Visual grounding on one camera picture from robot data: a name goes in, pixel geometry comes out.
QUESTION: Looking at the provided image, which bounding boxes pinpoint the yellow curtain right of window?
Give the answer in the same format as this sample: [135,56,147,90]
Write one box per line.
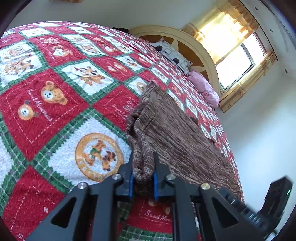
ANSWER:
[219,51,277,113]

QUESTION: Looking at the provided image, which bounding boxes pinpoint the yellow curtain behind headboard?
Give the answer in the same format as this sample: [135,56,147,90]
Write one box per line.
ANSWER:
[182,1,259,65]

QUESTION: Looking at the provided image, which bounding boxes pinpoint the cream arched wooden headboard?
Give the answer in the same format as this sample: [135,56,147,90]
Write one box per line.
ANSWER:
[129,25,220,93]

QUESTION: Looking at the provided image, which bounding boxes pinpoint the window behind bed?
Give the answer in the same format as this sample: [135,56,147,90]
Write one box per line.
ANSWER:
[216,33,266,93]

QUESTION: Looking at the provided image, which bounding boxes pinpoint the red checkered teddy bedspread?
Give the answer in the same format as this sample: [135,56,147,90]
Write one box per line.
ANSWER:
[1,21,243,240]

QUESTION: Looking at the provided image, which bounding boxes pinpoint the pink pillow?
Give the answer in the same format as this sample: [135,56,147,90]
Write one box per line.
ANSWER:
[188,71,220,108]

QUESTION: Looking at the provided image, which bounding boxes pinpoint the brown knitted sun sweater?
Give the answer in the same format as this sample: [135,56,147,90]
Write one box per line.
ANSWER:
[125,82,242,199]

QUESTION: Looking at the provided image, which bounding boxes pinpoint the black item beside bed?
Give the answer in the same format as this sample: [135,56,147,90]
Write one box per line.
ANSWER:
[112,27,129,33]

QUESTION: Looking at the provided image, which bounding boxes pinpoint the grey patterned pillow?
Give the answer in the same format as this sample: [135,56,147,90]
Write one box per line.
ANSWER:
[150,38,192,75]

